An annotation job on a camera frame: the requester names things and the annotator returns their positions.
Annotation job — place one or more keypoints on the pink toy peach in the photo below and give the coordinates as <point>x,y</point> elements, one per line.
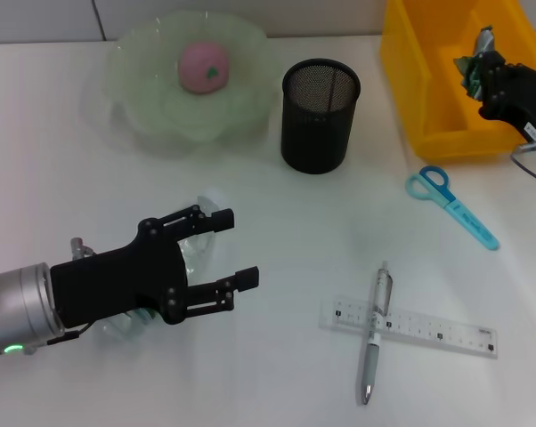
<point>201,66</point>

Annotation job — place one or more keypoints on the translucent green fruit plate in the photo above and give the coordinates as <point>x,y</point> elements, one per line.
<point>161,102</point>

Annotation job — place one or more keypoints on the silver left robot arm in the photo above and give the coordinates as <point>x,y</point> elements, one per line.
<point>18,307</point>

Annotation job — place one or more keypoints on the clear plastic water bottle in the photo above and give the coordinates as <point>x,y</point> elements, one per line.
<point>197,249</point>

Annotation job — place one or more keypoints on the clear plastic ruler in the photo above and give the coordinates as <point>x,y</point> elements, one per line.
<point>437,333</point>

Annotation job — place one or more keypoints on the silver ballpoint pen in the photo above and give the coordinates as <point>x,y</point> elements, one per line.
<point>375,320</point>

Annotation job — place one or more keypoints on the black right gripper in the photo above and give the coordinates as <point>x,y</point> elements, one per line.
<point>517,98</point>

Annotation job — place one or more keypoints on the yellow plastic bin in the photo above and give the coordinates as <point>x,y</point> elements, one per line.
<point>428,89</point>

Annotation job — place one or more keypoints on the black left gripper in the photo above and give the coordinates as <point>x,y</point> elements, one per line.
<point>116,284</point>

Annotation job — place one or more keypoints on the green plastic wrapper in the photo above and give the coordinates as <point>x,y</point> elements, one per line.
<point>473,66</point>

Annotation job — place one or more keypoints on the black mesh pen holder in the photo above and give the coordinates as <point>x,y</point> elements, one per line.
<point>314,133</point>

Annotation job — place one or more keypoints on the blue scissors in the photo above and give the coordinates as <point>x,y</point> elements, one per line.
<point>466,215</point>

